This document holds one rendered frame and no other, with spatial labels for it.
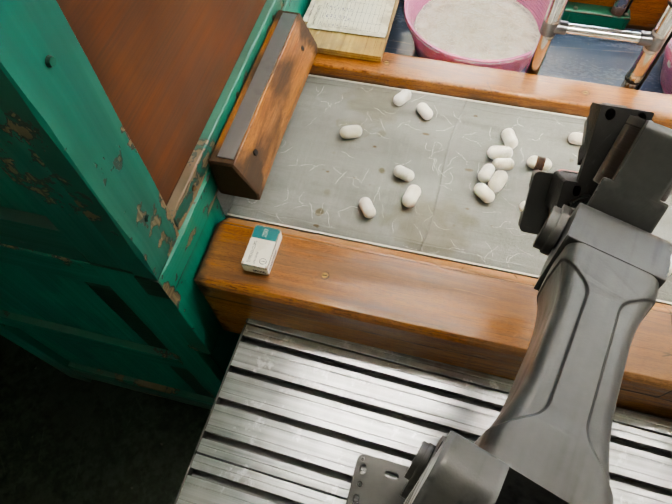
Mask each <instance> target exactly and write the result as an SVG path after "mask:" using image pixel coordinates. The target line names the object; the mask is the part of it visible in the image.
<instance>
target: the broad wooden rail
mask: <svg viewBox="0 0 672 504"><path fill-rule="evenodd" d="M255 225H261V226H266V227H271V228H276V229H280V230H281V233H282V240H281V243H280V246H279V248H278V251H277V254H276V257H275V260H274V263H273V266H272V268H271V271H270V274H269V275H264V274H259V273H254V272H250V271H245V270H243V267H242V265H241V261H242V259H243V256H244V254H245V251H246V248H247V246H248V243H249V241H250V238H251V235H252V233H253V230H254V227H255ZM537 280H538V279H536V278H531V277H526V276H521V275H517V274H512V273H507V272H502V271H497V270H492V269H487V268H482V267H477V266H472V265H467V264H462V263H457V262H452V261H447V260H442V259H437V258H432V257H427V256H422V255H417V254H412V253H407V252H402V251H397V250H392V249H387V248H382V247H377V246H372V245H368V244H363V243H358V242H353V241H348V240H343V239H338V238H333V237H328V236H323V235H318V234H313V233H308V232H303V231H298V230H293V229H288V228H283V227H278V226H273V225H268V224H263V223H258V222H253V221H248V220H243V219H238V218H233V217H228V218H226V219H224V220H222V221H220V222H219V223H218V224H217V226H216V228H215V231H214V233H213V235H212V238H211V240H210V242H209V245H208V247H207V249H206V252H205V254H204V256H203V259H202V261H201V264H200V266H199V268H198V271H197V273H196V275H195V278H194V281H195V283H196V284H197V286H198V288H199V289H200V291H201V293H202V294H203V296H204V298H205V299H206V301H207V303H208V305H209V306H210V308H211V310H212V311H213V313H214V315H215V316H216V318H217V320H218V321H219V323H220V325H221V327H222V328H223V330H224V331H229V332H233V333H237V334H241V332H242V329H243V327H244V325H245V324H246V319H247V318H250V319H254V320H258V321H263V322H267V323H271V324H276V325H280V326H284V327H289V328H293V329H297V330H301V331H306V332H311V333H315V334H319V335H324V336H328V337H332V338H337V339H341V340H346V341H350V342H354V343H359V344H363V345H367V346H372V347H376V348H381V349H385V350H389V351H394V352H398V353H402V354H407V355H411V356H415V357H420V358H424V359H429V360H433V361H437V362H442V363H446V364H450V365H455V366H459V367H464V368H468V369H472V370H476V371H480V372H483V373H487V374H491V375H495V376H499V377H502V378H506V379H510V380H515V378H516V376H517V373H518V371H519V369H520V366H521V364H522V361H523V359H524V357H525V354H526V352H527V350H528V347H529V344H530V341H531V339H532V335H533V332H534V328H535V323H536V317H537V308H538V304H537V294H538V292H539V291H538V290H536V289H534V286H535V284H536V282H537ZM616 407H620V408H625V409H629V410H633V411H638V412H642V413H646V414H651V415H655V416H659V417H664V418H668V419H672V306H671V305H666V304H661V303H655V305H654V306H653V308H652V309H651V310H650V311H649V313H648V314H647V315H646V316H645V318H644V319H643V320H642V322H641V323H640V324H639V326H638V328H637V330H636V332H635V335H634V337H633V340H632V343H631V346H630V350H629V353H628V357H627V362H626V366H625V370H624V374H623V378H622V383H621V387H620V391H619V395H618V399H617V403H616Z"/></svg>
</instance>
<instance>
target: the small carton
mask: <svg viewBox="0 0 672 504"><path fill-rule="evenodd" d="M281 240H282V233H281V230H280V229H276V228H271V227H266V226H261V225H255V227H254V230H253V233H252V235H251V238H250V241H249V243H248V246H247V248H246V251H245V254H244V256H243V259H242V261H241V265H242V267H243V270H245V271H250V272H254V273H259V274H264V275H269V274H270V271H271V268H272V266H273V263H274V260H275V257H276V254H277V251H278V248H279V246H280V243H281Z"/></svg>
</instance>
